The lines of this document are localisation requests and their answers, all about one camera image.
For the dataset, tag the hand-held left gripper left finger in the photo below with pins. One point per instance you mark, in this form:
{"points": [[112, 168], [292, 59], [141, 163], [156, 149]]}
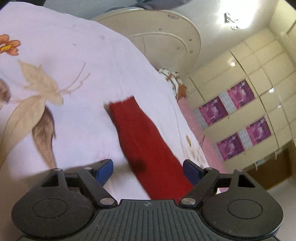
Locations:
{"points": [[105, 172]]}

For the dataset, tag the grey curtain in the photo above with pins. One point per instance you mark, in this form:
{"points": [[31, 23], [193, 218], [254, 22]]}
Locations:
{"points": [[148, 3]]}

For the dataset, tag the cream round headboard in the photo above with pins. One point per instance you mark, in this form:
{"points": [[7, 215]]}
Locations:
{"points": [[161, 34]]}

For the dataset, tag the pink bed sheet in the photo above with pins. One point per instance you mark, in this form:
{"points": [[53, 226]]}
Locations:
{"points": [[196, 129]]}

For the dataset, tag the floral patterned pillow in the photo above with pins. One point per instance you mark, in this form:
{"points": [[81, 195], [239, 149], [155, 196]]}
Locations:
{"points": [[170, 77]]}

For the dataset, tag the red knitted garment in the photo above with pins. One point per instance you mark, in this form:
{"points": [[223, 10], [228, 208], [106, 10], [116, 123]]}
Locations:
{"points": [[143, 139]]}

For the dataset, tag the metal wall ornament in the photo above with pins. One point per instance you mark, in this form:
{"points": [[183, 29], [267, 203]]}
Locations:
{"points": [[233, 21]]}

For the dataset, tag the purple wall poster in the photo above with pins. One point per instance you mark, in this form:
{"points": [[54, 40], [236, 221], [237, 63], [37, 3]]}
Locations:
{"points": [[258, 131], [231, 146], [240, 93], [212, 111]]}

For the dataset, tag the white floral blanket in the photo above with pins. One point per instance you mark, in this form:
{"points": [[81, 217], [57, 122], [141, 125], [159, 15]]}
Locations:
{"points": [[81, 46]]}

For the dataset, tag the cream wardrobe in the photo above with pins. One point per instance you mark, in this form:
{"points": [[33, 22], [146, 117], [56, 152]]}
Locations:
{"points": [[266, 58]]}

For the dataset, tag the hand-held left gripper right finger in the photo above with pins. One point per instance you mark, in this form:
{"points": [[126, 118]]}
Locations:
{"points": [[191, 171]]}

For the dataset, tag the orange cushion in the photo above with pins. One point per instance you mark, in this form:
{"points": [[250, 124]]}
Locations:
{"points": [[182, 90]]}

